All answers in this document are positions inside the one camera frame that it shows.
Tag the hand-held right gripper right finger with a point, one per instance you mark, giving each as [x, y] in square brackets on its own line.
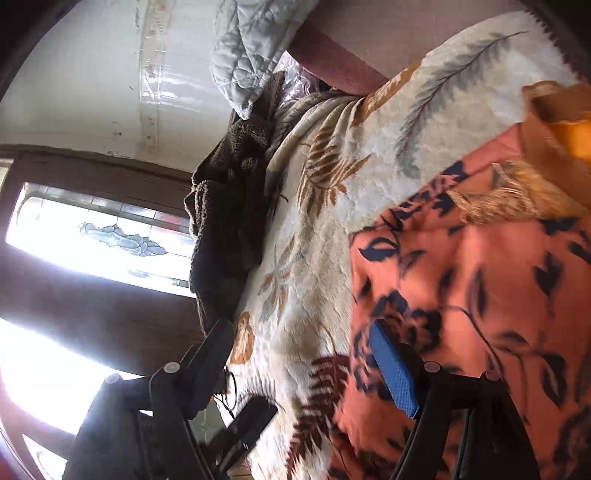
[392, 369]

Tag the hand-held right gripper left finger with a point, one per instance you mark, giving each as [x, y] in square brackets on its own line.
[207, 364]

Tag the orange floral cloth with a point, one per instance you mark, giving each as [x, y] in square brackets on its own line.
[485, 277]

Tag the black flat device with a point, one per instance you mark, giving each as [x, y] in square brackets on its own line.
[251, 417]

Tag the cream leaf-print fleece blanket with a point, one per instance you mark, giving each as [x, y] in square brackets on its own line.
[323, 258]

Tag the dark brown fleece throw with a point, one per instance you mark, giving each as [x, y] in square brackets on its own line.
[221, 221]

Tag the stained glass window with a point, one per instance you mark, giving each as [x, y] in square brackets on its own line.
[92, 230]

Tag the tan yellow cloth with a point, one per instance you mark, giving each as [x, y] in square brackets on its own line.
[549, 129]

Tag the clear plastic bag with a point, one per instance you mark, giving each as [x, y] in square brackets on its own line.
[295, 83]

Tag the grey quilted pillow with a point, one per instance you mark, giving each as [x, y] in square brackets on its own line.
[249, 50]

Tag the pink upholstered headboard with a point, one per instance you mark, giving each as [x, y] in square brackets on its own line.
[369, 41]

